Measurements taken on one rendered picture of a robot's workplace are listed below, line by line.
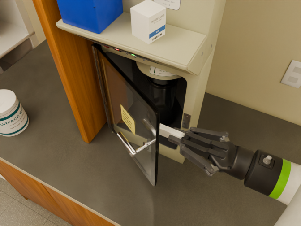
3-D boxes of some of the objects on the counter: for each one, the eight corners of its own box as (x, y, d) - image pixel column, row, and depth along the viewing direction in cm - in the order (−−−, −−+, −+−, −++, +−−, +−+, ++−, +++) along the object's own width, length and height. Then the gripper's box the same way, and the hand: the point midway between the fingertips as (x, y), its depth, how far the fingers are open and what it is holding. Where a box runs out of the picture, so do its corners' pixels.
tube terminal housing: (140, 93, 123) (130, -126, 63) (205, 118, 113) (266, -112, 54) (111, 132, 109) (63, -103, 49) (182, 164, 99) (232, -79, 40)
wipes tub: (14, 108, 117) (-2, 84, 105) (36, 119, 113) (23, 95, 101) (-10, 129, 110) (-29, 106, 98) (13, 141, 106) (-4, 119, 94)
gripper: (260, 136, 62) (169, 102, 69) (246, 182, 55) (146, 138, 62) (251, 153, 68) (168, 119, 75) (237, 196, 61) (146, 154, 68)
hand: (170, 133), depth 67 cm, fingers closed
